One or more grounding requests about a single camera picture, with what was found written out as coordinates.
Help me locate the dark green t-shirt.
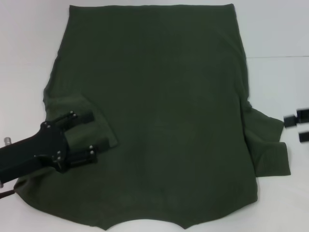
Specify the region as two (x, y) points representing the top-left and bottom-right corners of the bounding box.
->
(13, 3), (292, 218)

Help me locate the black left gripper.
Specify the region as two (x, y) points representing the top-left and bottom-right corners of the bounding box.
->
(0, 110), (99, 185)

